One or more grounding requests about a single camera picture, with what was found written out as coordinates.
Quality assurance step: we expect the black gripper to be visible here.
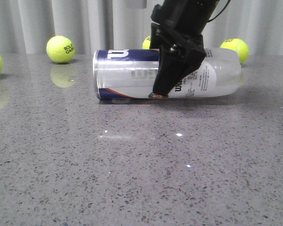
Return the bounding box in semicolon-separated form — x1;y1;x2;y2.
150;4;206;96

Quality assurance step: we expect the clear Wilson tennis ball can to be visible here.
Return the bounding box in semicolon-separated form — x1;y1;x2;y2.
93;48;242;99

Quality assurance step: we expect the yellow tennis ball Roland Garros print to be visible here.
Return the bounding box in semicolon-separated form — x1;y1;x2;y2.
46;35;75;63

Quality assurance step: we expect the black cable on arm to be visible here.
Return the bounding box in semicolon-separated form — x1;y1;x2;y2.
207;0;232;24

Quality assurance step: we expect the grey pleated curtain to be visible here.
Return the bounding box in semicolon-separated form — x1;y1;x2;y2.
0;0;283;55

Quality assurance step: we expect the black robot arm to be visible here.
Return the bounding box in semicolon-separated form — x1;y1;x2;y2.
150;0;218;96

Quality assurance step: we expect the right yellow tennis ball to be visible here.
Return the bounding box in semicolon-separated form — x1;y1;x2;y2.
220;38;249;64

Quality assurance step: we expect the centre yellow tennis ball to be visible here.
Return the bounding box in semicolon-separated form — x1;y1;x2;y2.
142;36;151;49

